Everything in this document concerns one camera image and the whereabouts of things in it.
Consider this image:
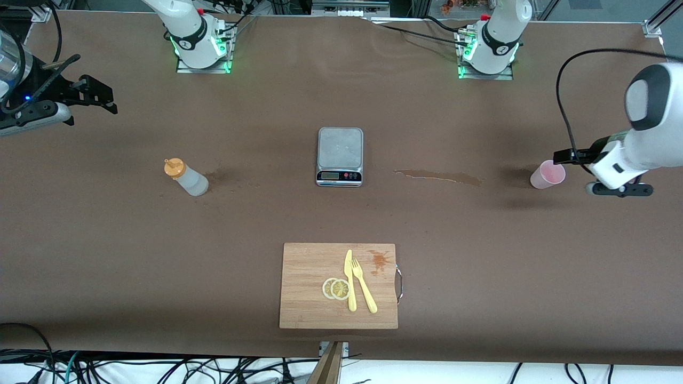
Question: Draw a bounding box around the pink plastic cup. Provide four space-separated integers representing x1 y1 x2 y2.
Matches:
530 159 566 190

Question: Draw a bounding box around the clear sauce bottle orange cap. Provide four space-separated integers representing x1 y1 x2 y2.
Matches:
164 158 210 197

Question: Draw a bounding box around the silver digital kitchen scale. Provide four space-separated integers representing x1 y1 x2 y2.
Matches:
316 126 364 187

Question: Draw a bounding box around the yellow plastic fork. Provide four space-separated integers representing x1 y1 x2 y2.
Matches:
352 258 378 314

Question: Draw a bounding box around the yellow plastic knife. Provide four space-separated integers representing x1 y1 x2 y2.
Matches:
344 249 358 312

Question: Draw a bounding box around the wooden cutting board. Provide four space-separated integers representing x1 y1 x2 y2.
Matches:
279 243 404 330

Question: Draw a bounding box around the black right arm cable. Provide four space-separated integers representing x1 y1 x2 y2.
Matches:
0 53 82 115

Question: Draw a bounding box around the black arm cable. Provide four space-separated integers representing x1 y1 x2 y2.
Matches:
556 49 665 177
0 53 82 115

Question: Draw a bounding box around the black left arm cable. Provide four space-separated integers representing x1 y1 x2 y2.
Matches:
556 49 665 177

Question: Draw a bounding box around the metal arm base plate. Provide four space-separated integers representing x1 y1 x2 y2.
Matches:
457 29 514 81
176 21 235 74

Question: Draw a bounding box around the short curved black cable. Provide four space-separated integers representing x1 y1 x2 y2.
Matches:
424 15 473 34

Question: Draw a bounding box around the long black table cable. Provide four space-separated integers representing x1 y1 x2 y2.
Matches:
368 18 470 47

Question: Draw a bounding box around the black looped floor cable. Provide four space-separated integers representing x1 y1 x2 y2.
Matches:
0 323 57 384

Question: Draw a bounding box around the teal floor cable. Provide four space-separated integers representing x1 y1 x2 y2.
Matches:
63 351 81 384

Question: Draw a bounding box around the wooden post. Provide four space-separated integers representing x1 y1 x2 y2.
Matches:
307 341 345 384

